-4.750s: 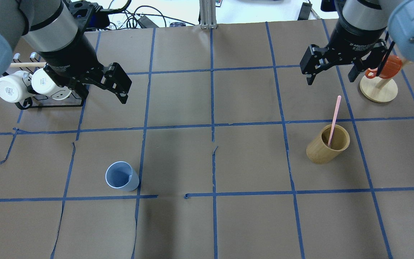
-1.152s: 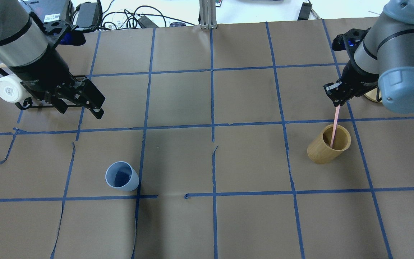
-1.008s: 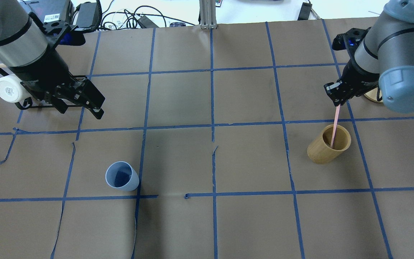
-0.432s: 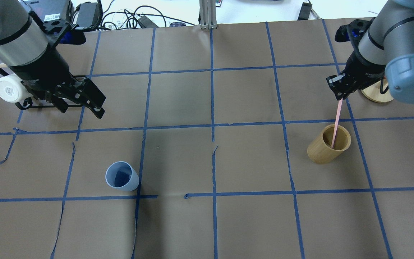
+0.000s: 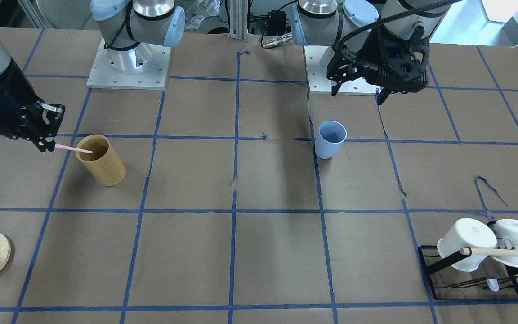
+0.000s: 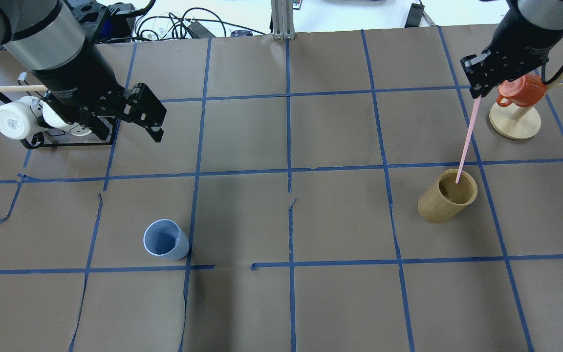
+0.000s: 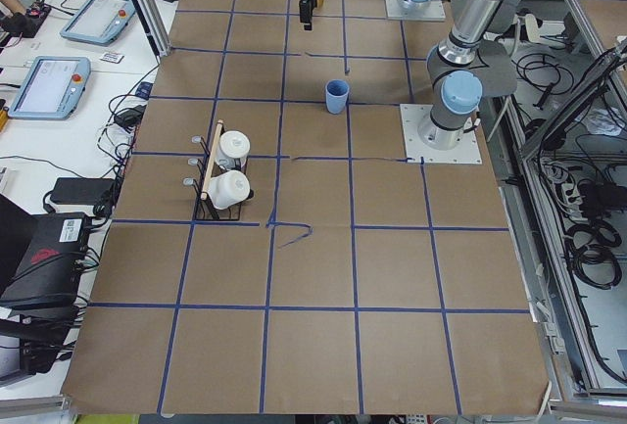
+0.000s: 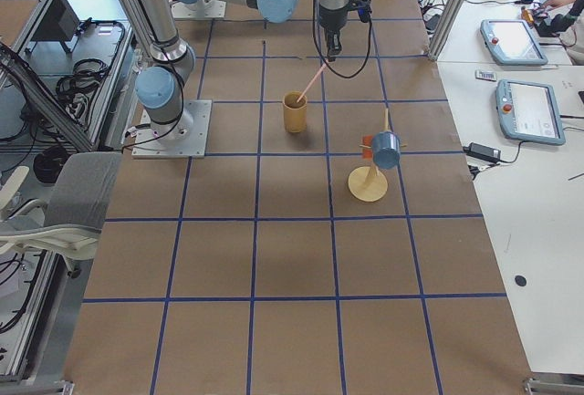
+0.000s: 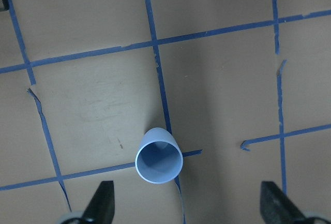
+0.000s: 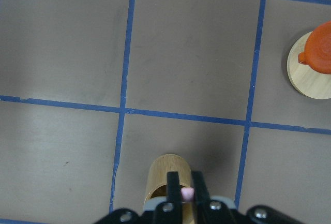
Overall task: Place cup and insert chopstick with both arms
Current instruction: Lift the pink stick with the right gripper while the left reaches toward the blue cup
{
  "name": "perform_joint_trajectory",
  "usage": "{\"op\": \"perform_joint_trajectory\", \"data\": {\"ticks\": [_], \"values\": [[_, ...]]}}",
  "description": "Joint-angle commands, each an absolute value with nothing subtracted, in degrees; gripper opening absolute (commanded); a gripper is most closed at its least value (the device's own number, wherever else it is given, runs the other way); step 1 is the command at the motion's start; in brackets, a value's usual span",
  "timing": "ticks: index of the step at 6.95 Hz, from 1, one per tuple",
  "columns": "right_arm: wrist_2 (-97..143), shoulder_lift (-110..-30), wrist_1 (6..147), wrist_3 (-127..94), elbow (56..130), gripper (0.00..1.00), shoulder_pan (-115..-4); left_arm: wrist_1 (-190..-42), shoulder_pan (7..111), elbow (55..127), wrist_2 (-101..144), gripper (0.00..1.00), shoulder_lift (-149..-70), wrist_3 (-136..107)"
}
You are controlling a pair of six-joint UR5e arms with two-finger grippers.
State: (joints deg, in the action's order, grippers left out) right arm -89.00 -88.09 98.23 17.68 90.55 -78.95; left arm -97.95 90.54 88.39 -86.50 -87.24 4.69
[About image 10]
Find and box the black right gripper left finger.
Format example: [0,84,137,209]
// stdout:
[152,172,183,224]

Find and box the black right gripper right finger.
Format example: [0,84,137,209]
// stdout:
[191,171,233,223]

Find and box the pink chopstick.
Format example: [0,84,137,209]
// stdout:
[180,187,194,203]

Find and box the orange hanging cup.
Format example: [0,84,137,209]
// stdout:
[298,21,330,74]

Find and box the bamboo cylinder holder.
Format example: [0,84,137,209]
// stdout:
[143,154,195,223]

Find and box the wooden mug tree stand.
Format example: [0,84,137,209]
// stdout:
[287,32,330,100]

